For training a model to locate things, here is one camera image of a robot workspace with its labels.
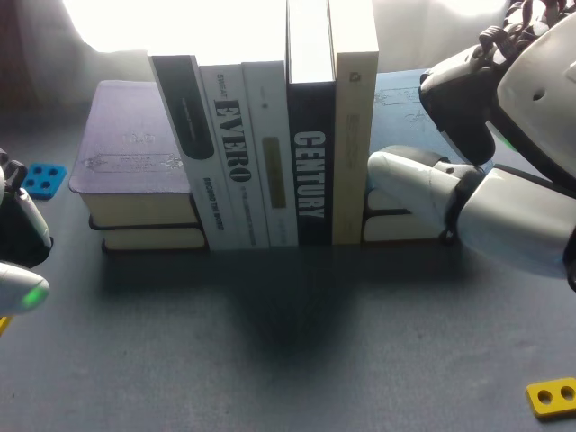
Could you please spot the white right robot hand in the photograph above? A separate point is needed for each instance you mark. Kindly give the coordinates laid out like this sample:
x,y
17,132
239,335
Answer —
x,y
531,99

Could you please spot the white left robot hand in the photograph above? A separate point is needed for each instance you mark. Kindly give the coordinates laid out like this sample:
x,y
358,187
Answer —
x,y
18,225

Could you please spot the black Century book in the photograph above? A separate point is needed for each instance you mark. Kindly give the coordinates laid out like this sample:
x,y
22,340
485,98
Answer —
x,y
310,180

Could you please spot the blue four-hole block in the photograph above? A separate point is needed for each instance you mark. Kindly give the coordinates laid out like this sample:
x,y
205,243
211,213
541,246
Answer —
x,y
42,180

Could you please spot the blue embossed book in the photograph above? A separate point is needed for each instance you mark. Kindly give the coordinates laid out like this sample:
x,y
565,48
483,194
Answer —
x,y
400,103

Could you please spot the black-edged book under purple book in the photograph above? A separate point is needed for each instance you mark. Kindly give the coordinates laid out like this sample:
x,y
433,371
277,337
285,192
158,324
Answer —
x,y
153,239

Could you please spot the purple embossed book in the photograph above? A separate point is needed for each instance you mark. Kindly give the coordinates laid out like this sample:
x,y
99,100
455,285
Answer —
x,y
126,139

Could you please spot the black-edged book under blue book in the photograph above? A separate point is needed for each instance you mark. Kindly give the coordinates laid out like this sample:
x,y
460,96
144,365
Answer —
x,y
396,228

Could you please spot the cream hardcover book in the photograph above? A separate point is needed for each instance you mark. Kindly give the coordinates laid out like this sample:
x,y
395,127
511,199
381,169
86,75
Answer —
x,y
353,157

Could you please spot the white book with black label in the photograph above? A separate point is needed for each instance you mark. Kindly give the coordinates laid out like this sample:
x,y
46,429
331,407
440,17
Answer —
x,y
184,112

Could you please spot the white Sweat Evero book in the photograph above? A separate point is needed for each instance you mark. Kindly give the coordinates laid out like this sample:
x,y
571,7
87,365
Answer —
x,y
234,157

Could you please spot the grey table cloth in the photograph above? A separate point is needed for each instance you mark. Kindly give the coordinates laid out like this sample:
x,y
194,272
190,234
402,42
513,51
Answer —
x,y
225,351

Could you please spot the white book with gold label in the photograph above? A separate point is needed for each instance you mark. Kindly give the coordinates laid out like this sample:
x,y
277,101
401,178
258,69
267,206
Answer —
x,y
274,180

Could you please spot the white backdrop sheet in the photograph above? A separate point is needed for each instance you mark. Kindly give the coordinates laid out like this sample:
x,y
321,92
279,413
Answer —
x,y
202,27

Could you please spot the yellow two-hole block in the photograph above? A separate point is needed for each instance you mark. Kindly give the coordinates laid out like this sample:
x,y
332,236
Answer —
x,y
551,398

